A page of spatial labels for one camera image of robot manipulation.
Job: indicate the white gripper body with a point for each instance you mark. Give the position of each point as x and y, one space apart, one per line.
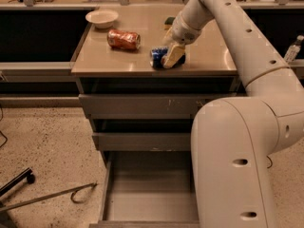
183 32

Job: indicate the top grey drawer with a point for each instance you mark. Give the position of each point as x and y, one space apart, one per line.
145 106

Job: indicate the green yellow sponge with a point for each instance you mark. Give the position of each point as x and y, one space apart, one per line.
168 22

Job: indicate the clear plastic bottle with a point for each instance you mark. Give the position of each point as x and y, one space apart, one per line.
293 49

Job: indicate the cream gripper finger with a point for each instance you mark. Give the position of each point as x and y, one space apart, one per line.
167 39
174 53

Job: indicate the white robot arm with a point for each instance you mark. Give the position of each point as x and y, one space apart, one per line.
231 138

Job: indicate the middle grey drawer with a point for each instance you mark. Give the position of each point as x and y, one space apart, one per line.
142 141

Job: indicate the black chair leg with caster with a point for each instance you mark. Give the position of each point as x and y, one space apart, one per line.
25 175

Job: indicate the blue pepsi can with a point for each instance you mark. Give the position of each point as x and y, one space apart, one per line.
156 54

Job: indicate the metal rod with hook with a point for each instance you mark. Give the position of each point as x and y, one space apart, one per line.
71 191

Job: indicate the white bowl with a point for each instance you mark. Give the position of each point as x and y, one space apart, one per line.
102 18

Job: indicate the orange soda can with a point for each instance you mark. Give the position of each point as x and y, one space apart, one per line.
123 39

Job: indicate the grey drawer cabinet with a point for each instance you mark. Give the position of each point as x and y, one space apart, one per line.
101 69

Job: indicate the bottom grey open drawer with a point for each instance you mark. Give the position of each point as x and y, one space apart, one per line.
148 190

